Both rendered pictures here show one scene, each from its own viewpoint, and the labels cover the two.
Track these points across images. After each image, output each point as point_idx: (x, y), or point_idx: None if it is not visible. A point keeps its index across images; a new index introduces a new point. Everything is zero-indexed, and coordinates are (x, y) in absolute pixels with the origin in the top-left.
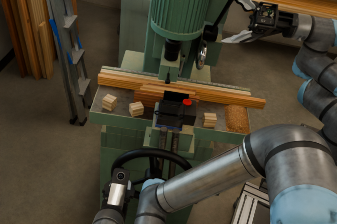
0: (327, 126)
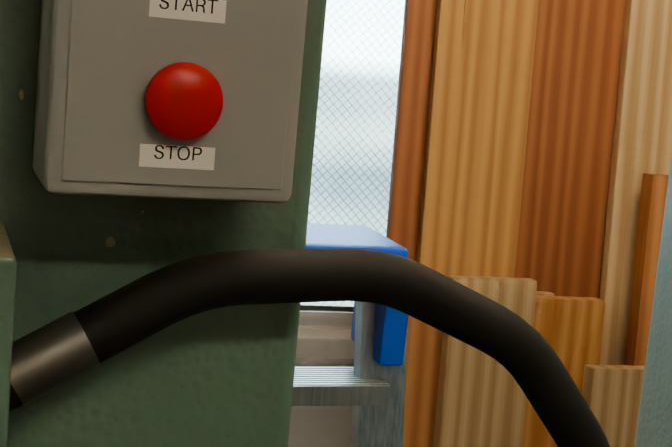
0: None
